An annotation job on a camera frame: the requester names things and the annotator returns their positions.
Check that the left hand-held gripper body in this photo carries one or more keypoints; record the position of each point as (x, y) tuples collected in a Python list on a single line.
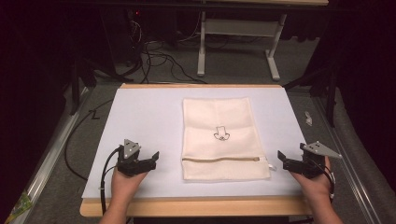
[(127, 161)]

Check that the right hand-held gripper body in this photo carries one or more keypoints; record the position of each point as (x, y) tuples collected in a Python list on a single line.
[(313, 161)]

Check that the person's left hand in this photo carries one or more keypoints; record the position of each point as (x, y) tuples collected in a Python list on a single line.
[(126, 183)]

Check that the person's right hand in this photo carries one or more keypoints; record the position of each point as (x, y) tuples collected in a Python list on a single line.
[(314, 186)]

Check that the white table mat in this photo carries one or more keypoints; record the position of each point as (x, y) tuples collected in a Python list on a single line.
[(149, 124)]

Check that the clear plastic scrap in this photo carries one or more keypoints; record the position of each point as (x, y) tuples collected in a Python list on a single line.
[(308, 118)]

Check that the cream zippered cloth bag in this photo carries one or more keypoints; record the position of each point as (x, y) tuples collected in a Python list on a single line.
[(218, 140)]

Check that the black stand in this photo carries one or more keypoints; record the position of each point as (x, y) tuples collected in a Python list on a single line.
[(84, 77), (323, 87)]

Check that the green packet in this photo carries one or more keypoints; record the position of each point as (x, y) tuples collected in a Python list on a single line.
[(20, 207)]

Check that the silver metal floor rail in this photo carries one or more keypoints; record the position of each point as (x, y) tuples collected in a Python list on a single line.
[(46, 161), (348, 168)]

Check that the white metal desk frame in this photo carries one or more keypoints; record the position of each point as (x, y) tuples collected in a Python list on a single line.
[(239, 28)]

